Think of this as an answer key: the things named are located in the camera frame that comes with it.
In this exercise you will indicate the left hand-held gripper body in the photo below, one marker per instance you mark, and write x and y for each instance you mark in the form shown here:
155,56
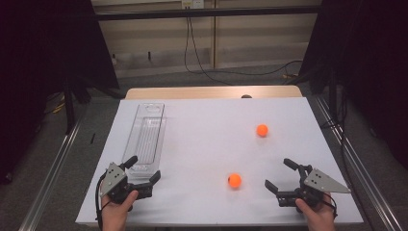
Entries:
113,179

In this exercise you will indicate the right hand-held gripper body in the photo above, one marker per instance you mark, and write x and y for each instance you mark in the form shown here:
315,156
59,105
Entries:
316,183

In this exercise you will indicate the clear plastic container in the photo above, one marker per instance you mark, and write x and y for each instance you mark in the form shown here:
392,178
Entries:
146,138

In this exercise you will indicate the orange ball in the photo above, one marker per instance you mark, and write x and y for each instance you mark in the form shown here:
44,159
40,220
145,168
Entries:
262,130
234,180

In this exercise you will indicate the person's left hand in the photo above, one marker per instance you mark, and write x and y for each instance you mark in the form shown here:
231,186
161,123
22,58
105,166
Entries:
115,213

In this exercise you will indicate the person's right hand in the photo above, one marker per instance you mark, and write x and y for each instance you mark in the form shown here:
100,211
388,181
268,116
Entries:
316,218

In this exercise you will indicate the white board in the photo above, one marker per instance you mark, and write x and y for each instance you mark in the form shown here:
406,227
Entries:
208,144

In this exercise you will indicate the black metal stand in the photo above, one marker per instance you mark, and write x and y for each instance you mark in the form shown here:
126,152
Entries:
69,109

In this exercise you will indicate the light wooden table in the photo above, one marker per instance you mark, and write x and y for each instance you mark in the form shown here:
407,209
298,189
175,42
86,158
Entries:
192,92

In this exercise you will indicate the black curtain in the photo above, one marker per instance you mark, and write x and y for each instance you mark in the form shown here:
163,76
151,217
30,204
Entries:
369,64
38,64

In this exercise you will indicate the black horizontal bar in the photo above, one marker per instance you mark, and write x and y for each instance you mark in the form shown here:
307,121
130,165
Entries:
208,12

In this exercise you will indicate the metal floor rail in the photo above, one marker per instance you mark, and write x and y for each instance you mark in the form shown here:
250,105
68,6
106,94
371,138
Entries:
48,183
362,173

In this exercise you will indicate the white wall outlet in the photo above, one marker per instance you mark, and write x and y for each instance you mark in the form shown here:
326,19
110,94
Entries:
192,4

